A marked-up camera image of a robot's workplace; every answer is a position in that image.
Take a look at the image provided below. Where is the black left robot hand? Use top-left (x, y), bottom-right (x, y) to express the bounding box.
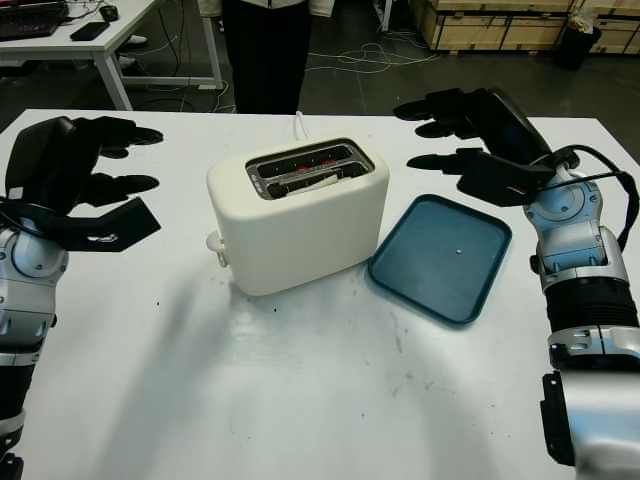
top-left (4, 115), bottom-right (165, 219)

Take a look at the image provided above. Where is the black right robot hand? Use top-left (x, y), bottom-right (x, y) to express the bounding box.
top-left (392, 87), bottom-right (551, 176)

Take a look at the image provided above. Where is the white bread slice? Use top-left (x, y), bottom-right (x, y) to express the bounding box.
top-left (279, 172), bottom-right (341, 194)

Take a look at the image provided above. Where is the blue plastic tray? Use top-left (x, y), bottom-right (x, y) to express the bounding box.
top-left (367, 194), bottom-right (515, 329)

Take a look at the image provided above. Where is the cream two-slot toaster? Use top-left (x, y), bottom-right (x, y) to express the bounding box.
top-left (205, 137), bottom-right (391, 297)

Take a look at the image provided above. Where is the black trash bin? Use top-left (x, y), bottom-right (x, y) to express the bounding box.
top-left (554, 14), bottom-right (603, 71)

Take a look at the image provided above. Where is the wooden shipping crate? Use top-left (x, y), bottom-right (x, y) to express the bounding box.
top-left (409, 0), bottom-right (571, 51)
top-left (592, 0), bottom-right (640, 55)

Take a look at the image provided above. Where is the white office desk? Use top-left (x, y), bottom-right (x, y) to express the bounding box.
top-left (0, 0), bottom-right (224, 112)

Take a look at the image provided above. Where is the black smartphone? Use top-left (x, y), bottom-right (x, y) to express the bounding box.
top-left (68, 22), bottom-right (110, 43)

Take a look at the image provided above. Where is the black laptop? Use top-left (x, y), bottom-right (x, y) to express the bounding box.
top-left (0, 0), bottom-right (69, 41)

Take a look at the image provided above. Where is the standing person in black trousers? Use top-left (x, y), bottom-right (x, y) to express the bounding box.
top-left (197, 0), bottom-right (336, 115)

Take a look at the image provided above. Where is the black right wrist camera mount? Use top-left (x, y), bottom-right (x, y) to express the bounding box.
top-left (457, 149), bottom-right (581, 209)

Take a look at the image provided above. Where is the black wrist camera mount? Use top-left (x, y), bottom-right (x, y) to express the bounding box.
top-left (457, 149), bottom-right (581, 209)
top-left (0, 196), bottom-right (162, 253)

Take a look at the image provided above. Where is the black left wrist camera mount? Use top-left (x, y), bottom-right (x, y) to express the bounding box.
top-left (0, 196), bottom-right (162, 253)

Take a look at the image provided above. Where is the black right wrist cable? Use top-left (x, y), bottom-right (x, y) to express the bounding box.
top-left (537, 144), bottom-right (640, 246)

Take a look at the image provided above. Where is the white metal table frame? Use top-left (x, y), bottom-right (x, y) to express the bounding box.
top-left (374, 0), bottom-right (394, 32)

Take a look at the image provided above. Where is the white floor cable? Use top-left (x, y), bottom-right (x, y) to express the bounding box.
top-left (302, 42), bottom-right (444, 71)

